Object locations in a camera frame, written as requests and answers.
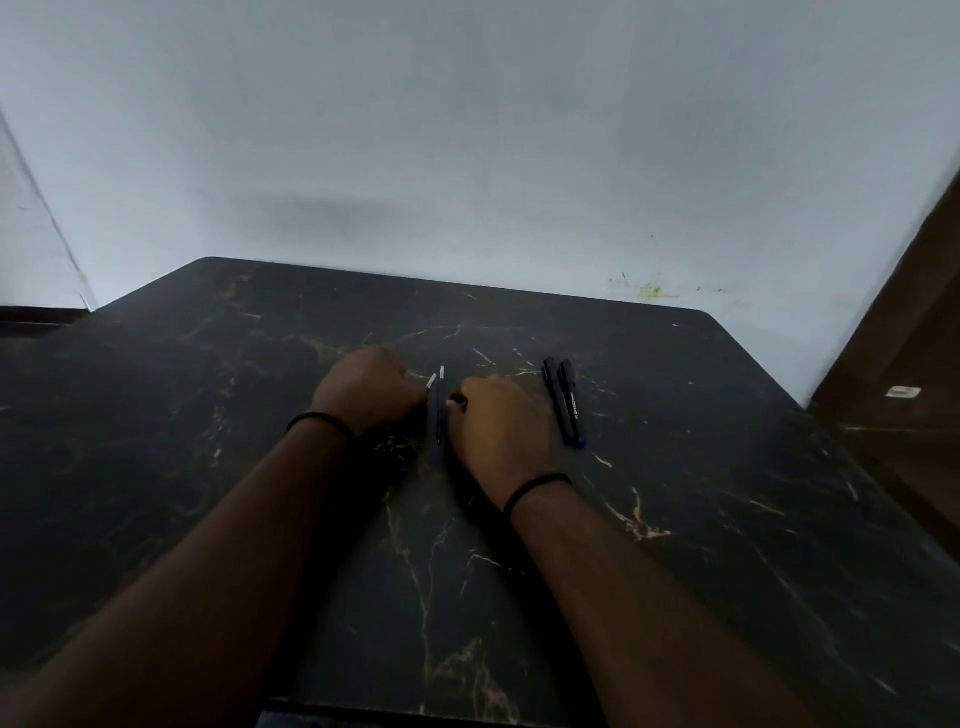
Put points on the dark blue pen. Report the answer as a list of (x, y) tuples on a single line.
[(439, 420)]

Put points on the person's left hand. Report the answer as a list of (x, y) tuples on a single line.
[(364, 386)]

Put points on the black pen with blue end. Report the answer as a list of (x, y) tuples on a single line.
[(571, 405)]

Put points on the person's left forearm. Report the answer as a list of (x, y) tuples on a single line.
[(187, 585)]

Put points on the white door latch plate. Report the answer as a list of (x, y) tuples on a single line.
[(903, 391)]

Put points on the brown wooden door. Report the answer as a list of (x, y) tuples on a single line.
[(900, 360)]

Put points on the person's left fingers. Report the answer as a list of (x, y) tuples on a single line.
[(415, 391)]

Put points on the black wristband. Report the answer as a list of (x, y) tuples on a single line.
[(322, 418), (534, 486)]

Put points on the person's right fingers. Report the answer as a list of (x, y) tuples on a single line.
[(457, 403)]

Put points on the person's right forearm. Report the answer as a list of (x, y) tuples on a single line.
[(637, 615)]

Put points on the person's right hand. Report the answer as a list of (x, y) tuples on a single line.
[(499, 431)]

